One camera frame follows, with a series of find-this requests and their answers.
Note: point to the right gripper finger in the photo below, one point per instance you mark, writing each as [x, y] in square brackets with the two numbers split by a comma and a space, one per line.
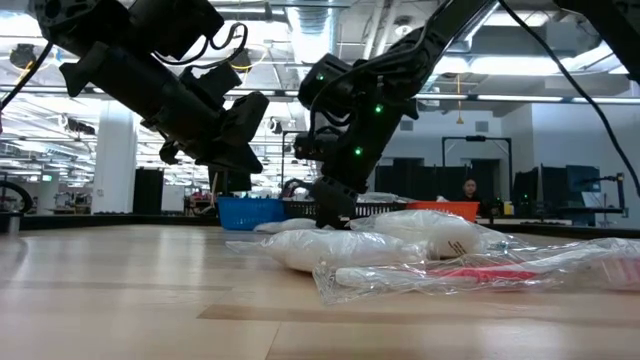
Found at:
[335, 205]

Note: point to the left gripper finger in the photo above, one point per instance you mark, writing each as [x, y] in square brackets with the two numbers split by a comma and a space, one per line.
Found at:
[247, 117]
[230, 159]

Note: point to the bagged cotton swabs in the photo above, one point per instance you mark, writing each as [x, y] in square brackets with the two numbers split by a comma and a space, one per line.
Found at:
[340, 250]

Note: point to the bagged cotton balls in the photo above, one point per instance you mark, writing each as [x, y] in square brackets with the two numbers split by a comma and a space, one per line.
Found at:
[285, 225]

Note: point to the bagged blue toothbrush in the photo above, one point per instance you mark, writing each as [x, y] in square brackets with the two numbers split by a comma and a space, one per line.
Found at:
[440, 198]

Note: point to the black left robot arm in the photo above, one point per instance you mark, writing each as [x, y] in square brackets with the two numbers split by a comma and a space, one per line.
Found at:
[170, 25]

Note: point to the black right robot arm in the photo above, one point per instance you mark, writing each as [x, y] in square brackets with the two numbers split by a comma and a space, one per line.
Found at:
[440, 30]

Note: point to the black background robot arm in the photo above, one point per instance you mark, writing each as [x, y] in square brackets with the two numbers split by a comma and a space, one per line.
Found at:
[295, 186]
[620, 190]

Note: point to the black computer monitor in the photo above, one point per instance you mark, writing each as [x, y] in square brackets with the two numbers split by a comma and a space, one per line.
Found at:
[235, 182]

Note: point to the black plastic bin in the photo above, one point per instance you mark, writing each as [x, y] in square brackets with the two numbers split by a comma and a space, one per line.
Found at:
[385, 209]
[300, 209]

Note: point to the blue plastic bin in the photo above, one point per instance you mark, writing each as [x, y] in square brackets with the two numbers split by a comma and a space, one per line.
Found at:
[250, 212]

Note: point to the black partition panel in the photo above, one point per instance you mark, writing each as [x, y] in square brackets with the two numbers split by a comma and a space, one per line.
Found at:
[425, 182]

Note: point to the white square pillar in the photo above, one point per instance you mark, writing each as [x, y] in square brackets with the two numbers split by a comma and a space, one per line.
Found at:
[115, 170]

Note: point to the black cabinet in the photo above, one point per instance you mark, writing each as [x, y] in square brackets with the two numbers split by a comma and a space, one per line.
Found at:
[147, 190]

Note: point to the bagged white cotton pads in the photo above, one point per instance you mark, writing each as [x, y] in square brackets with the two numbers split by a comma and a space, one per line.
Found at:
[425, 230]

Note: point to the orange plastic bin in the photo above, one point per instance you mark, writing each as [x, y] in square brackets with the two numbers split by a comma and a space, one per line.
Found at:
[450, 209]

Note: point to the person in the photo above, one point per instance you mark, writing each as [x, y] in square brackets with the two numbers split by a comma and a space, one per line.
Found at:
[470, 192]

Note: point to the green exit sign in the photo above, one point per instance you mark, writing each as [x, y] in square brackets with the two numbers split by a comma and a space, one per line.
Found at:
[46, 177]

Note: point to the black ceiling spotlight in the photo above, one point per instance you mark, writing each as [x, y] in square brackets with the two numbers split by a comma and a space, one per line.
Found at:
[22, 55]

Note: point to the long ceiling light bar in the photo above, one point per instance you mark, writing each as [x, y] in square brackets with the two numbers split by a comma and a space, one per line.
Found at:
[520, 98]

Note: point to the bagged red toothbrush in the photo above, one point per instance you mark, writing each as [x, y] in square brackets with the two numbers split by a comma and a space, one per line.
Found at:
[480, 274]

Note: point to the black desktop monitor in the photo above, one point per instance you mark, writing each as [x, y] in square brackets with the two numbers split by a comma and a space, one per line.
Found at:
[530, 190]

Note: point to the grey cup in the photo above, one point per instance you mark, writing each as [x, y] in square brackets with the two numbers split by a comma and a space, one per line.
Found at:
[10, 223]

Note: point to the dark desktop monitor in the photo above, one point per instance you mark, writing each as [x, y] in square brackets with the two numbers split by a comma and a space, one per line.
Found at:
[582, 180]

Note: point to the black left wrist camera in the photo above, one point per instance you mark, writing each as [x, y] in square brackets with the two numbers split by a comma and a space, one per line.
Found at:
[210, 82]

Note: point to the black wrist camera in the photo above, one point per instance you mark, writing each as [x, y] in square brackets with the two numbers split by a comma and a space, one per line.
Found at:
[315, 146]
[210, 82]

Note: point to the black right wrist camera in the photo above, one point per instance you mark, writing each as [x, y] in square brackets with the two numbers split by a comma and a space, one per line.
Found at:
[315, 146]

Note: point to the black aluminium table frame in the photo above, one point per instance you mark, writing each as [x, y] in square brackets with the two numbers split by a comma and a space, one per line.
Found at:
[100, 221]

